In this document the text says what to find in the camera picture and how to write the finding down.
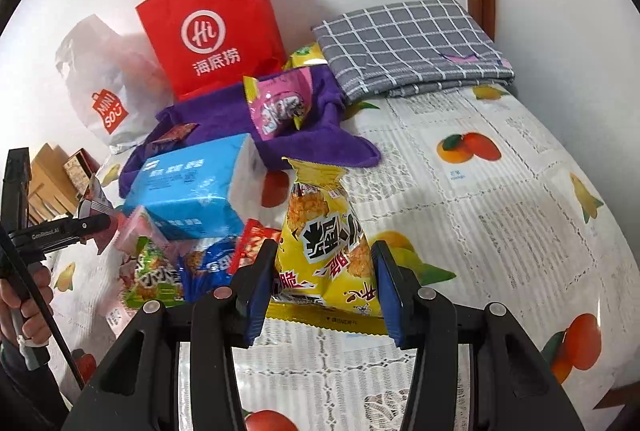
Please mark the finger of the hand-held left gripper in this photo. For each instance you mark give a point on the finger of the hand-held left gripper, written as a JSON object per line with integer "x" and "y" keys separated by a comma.
{"x": 97, "y": 227}

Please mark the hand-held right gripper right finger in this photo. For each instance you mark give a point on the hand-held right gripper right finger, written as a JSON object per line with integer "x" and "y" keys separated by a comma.
{"x": 387, "y": 297}

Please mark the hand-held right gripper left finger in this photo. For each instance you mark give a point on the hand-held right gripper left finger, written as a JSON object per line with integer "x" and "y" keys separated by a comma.
{"x": 257, "y": 292}

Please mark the silver red snack packet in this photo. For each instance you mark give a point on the silver red snack packet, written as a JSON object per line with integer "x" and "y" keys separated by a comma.
{"x": 95, "y": 203}

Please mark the green rice cracker snack packet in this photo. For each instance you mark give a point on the green rice cracker snack packet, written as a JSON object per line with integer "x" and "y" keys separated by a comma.
{"x": 155, "y": 276}

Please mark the yellow rice cracker snack packet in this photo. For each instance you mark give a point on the yellow rice cracker snack packet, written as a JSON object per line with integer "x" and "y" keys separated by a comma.
{"x": 325, "y": 231}

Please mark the person's left forearm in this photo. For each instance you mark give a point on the person's left forearm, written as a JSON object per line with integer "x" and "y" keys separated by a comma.
{"x": 20, "y": 386}

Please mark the person's left hand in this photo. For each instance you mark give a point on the person's left hand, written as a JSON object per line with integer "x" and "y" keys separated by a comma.
{"x": 10, "y": 306}

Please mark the pale pink snack packet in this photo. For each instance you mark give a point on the pale pink snack packet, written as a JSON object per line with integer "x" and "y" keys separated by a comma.
{"x": 135, "y": 228}

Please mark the blue snack packet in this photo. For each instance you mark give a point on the blue snack packet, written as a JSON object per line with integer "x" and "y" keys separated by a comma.
{"x": 210, "y": 261}

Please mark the small patterned box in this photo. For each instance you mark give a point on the small patterned box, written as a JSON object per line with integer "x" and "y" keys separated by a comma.
{"x": 77, "y": 171}

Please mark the blue tissue pack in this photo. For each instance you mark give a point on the blue tissue pack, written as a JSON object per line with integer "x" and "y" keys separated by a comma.
{"x": 185, "y": 191}

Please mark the dark red snack packet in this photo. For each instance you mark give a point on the dark red snack packet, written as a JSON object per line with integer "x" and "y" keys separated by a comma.
{"x": 172, "y": 134}

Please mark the white plastic bag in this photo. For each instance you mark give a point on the white plastic bag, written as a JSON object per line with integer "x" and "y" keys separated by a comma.
{"x": 100, "y": 76}

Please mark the fruit-print tablecloth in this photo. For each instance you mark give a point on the fruit-print tablecloth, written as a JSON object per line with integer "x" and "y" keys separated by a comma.
{"x": 500, "y": 211}

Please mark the purple cloth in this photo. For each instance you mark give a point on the purple cloth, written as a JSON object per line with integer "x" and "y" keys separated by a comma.
{"x": 320, "y": 141}

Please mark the bright pink snack packet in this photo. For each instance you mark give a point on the bright pink snack packet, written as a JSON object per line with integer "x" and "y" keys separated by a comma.
{"x": 280, "y": 106}

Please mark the small yellow snack packet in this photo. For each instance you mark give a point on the small yellow snack packet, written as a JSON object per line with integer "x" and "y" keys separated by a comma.
{"x": 305, "y": 56}

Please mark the grey checked folded cloth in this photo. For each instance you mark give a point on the grey checked folded cloth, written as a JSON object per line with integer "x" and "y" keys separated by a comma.
{"x": 400, "y": 46}

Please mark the red paper bag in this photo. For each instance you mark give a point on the red paper bag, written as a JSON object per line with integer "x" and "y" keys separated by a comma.
{"x": 215, "y": 1}

